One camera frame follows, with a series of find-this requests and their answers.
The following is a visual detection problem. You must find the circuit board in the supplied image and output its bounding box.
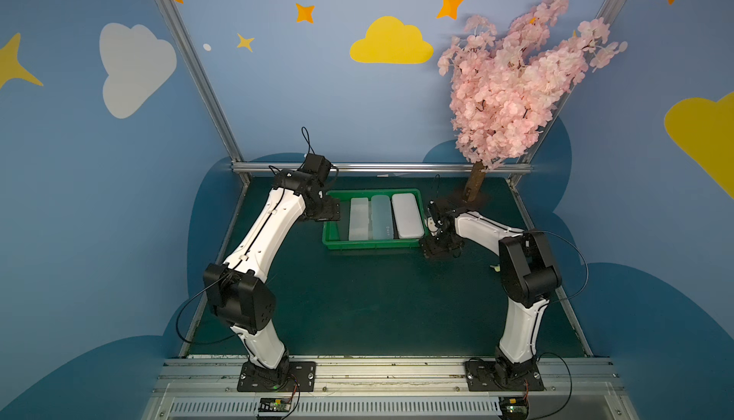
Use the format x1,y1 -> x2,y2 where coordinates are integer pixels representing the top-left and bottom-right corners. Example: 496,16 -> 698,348
257,397 -> 292,415
499,397 -> 529,420

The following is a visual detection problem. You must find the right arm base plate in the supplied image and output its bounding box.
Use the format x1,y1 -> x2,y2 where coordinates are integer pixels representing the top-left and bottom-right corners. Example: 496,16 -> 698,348
464,358 -> 545,392

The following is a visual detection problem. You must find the left circuit board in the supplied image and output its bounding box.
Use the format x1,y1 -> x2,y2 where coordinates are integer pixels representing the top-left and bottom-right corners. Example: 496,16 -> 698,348
257,397 -> 292,415

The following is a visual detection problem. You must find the right circuit board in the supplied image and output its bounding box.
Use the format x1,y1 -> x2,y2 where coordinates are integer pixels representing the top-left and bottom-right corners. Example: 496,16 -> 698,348
499,397 -> 529,420

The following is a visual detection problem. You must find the aluminium front rail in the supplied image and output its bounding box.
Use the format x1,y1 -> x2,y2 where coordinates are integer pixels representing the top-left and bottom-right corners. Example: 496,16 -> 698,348
143,355 -> 638,419

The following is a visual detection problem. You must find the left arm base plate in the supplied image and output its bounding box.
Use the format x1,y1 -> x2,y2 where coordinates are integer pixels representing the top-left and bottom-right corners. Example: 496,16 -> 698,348
236,361 -> 317,392

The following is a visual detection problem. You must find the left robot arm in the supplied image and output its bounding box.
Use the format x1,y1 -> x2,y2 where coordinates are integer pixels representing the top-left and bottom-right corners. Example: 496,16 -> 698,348
204,152 -> 340,373

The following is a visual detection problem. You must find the white opaque pencil case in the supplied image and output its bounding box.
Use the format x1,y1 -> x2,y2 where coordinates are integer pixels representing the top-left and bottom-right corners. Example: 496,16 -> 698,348
391,193 -> 424,240

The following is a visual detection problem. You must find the green plastic storage tray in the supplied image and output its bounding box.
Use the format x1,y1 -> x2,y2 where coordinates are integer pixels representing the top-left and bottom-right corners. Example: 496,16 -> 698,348
322,188 -> 428,251

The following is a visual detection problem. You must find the light blue pencil case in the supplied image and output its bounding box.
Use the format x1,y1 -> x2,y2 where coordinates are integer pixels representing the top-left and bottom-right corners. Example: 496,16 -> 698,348
370,195 -> 395,240

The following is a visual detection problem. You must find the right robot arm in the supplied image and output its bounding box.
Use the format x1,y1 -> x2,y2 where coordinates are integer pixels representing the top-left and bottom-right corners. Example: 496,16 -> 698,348
420,199 -> 562,378

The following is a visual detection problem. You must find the frosted pencil case front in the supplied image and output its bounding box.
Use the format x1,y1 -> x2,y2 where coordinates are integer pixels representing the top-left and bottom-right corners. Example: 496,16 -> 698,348
348,198 -> 370,242

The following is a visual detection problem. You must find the pink blossom artificial tree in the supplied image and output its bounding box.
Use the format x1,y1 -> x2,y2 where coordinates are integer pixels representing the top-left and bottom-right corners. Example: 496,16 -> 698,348
438,0 -> 628,202

